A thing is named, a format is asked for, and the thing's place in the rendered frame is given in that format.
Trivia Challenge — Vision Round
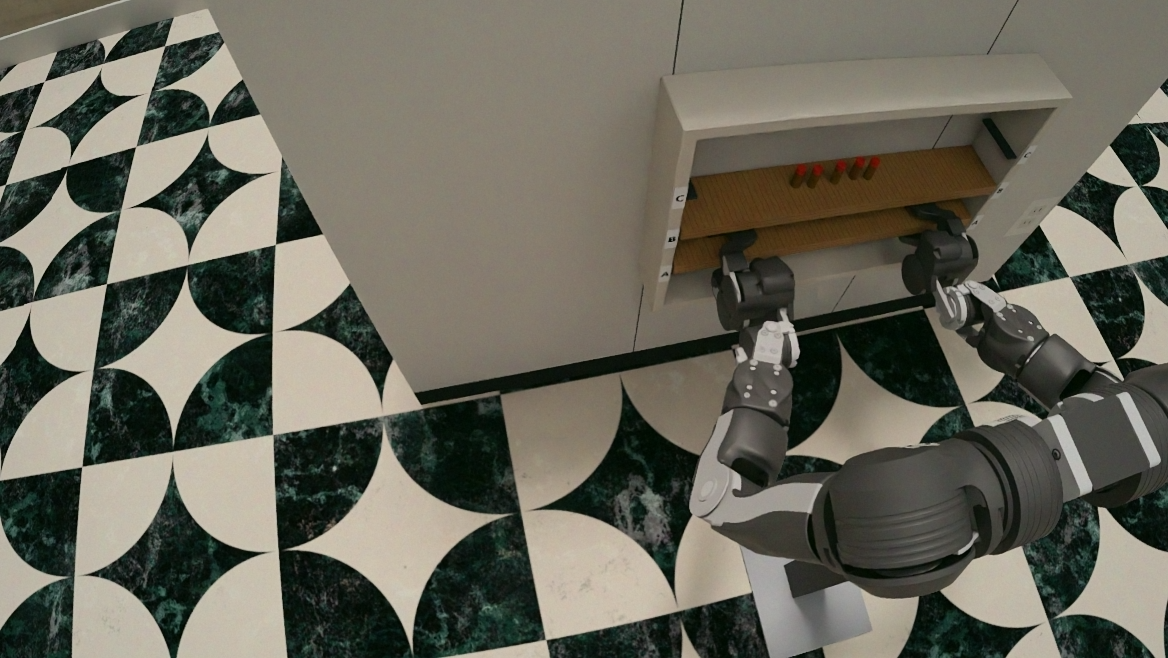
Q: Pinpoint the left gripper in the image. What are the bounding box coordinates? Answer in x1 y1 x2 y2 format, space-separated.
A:
707 229 797 331

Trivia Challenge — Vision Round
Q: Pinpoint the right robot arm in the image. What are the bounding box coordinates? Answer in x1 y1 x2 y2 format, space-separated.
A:
936 280 1168 508

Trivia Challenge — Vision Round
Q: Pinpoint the beige wall rack case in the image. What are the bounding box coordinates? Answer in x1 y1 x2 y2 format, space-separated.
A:
638 53 1072 313

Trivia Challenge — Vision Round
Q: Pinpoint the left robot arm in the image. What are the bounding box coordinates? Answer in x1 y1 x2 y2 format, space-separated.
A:
690 320 1092 600

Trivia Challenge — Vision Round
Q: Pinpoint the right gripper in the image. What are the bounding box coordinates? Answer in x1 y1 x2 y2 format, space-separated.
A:
898 202 979 323

